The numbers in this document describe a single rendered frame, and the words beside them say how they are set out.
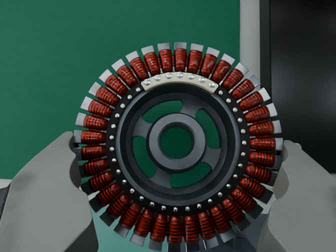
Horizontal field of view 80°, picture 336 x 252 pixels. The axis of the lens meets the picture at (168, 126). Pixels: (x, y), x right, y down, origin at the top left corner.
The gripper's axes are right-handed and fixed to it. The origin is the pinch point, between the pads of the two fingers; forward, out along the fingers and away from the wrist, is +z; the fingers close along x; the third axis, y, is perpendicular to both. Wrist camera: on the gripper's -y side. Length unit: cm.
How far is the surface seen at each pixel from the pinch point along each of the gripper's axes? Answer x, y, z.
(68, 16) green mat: -11.2, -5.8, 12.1
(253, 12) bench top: 7.6, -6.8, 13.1
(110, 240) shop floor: -25, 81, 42
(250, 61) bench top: 7.2, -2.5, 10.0
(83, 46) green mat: -9.3, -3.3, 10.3
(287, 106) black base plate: 9.5, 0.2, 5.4
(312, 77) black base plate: 11.7, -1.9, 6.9
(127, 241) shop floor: -17, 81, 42
